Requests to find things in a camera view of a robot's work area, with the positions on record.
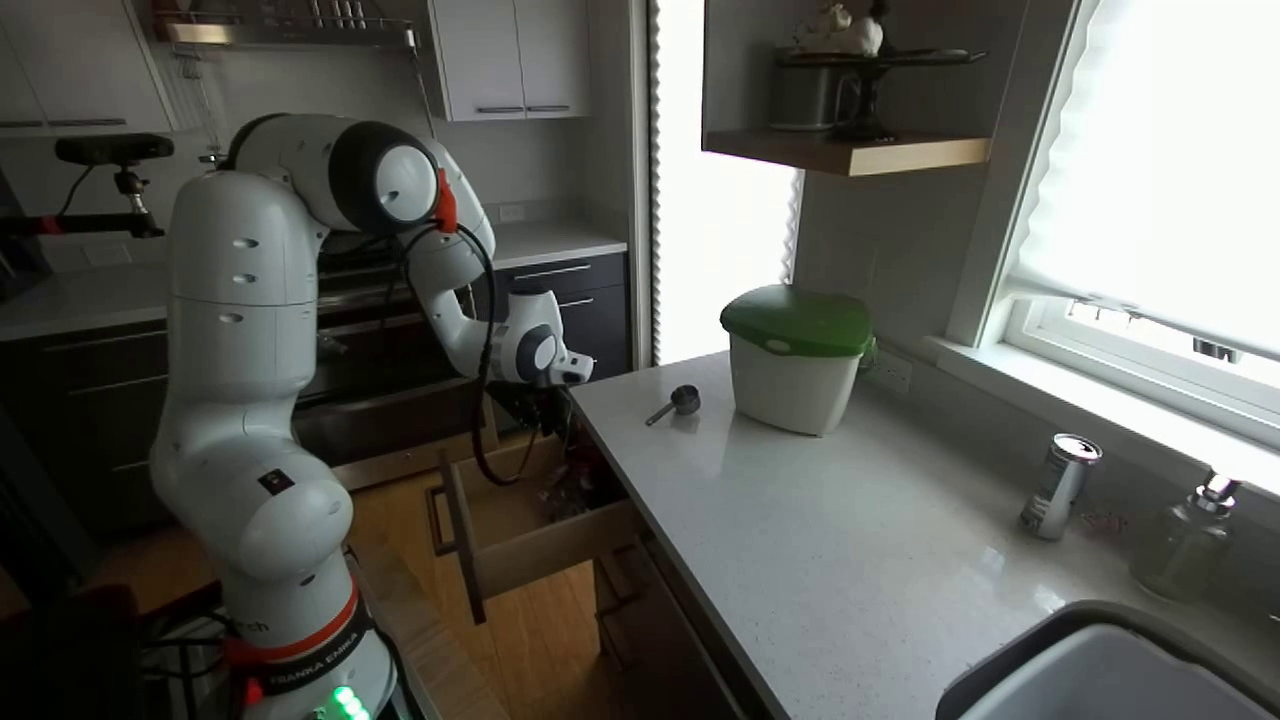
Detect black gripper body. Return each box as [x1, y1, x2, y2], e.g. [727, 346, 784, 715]
[484, 375, 577, 444]

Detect dark lower kitchen cabinets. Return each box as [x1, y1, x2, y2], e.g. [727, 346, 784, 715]
[0, 253, 630, 537]

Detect wooden kitchen drawer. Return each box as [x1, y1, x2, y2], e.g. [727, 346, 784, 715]
[424, 433, 651, 627]

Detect grey measuring spoon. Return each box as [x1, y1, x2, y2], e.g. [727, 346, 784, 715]
[641, 382, 704, 433]

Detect steel oven range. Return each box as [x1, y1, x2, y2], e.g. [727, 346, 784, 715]
[242, 237, 496, 466]

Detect white bin with green lid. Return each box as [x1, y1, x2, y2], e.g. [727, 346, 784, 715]
[717, 279, 881, 439]

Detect glass door with blind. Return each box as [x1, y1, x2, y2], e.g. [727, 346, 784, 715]
[645, 0, 802, 371]

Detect white upper cabinet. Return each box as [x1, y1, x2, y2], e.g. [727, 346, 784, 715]
[421, 0, 590, 127]

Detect steel range hood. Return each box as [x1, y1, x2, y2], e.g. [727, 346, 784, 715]
[145, 0, 431, 58]

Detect black tiered stand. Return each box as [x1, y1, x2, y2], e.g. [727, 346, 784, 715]
[772, 43, 988, 150]

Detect white teapot figure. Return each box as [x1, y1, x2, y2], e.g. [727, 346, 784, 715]
[790, 0, 893, 59]

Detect chrome cylinder fixture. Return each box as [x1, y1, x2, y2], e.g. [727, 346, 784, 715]
[1014, 429, 1108, 546]

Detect white sink basin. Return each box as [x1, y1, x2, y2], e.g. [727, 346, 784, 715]
[933, 597, 1280, 720]

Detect glass soap pump dispenser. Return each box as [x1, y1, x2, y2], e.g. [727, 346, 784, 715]
[1130, 473, 1243, 604]

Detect white pleated window blind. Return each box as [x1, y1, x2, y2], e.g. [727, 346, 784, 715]
[1014, 0, 1280, 355]

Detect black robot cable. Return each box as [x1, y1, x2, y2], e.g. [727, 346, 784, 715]
[394, 215, 553, 493]

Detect wooden wall shelf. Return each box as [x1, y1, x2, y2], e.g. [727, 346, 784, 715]
[697, 124, 995, 181]

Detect white upper cabinets with handles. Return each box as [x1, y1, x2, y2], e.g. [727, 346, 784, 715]
[0, 0, 172, 135]

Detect white window frame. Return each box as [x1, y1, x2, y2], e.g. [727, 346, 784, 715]
[937, 0, 1280, 451]

